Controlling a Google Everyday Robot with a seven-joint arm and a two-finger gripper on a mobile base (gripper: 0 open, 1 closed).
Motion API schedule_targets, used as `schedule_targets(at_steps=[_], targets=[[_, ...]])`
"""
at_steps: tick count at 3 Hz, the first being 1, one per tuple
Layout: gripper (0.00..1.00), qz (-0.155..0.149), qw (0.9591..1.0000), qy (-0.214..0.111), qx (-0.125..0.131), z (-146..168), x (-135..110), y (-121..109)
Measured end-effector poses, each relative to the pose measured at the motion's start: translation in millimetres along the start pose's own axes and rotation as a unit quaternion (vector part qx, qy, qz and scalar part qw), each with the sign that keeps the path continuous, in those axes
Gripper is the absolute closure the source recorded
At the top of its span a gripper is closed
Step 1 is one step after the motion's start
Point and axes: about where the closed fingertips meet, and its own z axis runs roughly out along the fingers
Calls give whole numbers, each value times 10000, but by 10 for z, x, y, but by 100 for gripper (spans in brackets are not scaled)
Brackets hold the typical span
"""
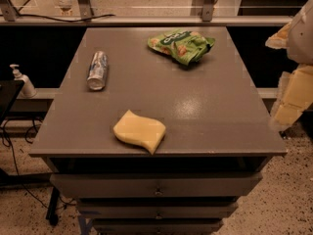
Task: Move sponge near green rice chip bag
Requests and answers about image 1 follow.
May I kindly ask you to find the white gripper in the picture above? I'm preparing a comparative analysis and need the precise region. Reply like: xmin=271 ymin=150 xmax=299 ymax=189
xmin=265 ymin=0 xmax=313 ymax=131

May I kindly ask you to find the yellow wavy sponge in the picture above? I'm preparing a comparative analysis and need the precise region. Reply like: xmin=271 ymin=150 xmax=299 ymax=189
xmin=113 ymin=110 xmax=166 ymax=155

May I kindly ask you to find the green rice chip bag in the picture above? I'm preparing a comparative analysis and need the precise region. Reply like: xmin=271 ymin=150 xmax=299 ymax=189
xmin=148 ymin=29 xmax=215 ymax=66

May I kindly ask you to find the top grey drawer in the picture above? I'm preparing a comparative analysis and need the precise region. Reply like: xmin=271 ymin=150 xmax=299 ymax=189
xmin=51 ymin=172 xmax=262 ymax=199

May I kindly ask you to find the grey drawer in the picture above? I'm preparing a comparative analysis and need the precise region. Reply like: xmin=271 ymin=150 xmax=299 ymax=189
xmin=51 ymin=172 xmax=262 ymax=199
xmin=77 ymin=201 xmax=238 ymax=219
xmin=93 ymin=218 xmax=223 ymax=235

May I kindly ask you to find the grey drawer cabinet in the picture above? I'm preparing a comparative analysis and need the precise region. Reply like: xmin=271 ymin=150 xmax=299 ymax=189
xmin=28 ymin=25 xmax=289 ymax=235

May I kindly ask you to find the silver blue drink can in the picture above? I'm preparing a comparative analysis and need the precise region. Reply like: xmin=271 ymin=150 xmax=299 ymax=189
xmin=87 ymin=51 xmax=109 ymax=91

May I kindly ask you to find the bottom grey drawer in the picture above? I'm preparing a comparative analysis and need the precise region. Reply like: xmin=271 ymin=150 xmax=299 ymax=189
xmin=93 ymin=218 xmax=223 ymax=235

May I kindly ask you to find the middle grey drawer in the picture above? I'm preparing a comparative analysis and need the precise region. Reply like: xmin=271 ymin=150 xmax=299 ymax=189
xmin=77 ymin=201 xmax=238 ymax=219

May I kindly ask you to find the white pump dispenser bottle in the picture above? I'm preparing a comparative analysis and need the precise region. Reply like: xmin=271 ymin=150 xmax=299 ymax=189
xmin=10 ymin=64 xmax=36 ymax=98

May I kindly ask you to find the metal window frame rail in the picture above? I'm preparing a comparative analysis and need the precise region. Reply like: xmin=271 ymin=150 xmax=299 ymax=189
xmin=1 ymin=0 xmax=291 ymax=26

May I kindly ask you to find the black cable on ledge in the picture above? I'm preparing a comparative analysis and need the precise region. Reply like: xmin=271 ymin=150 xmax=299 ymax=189
xmin=16 ymin=12 xmax=116 ymax=23

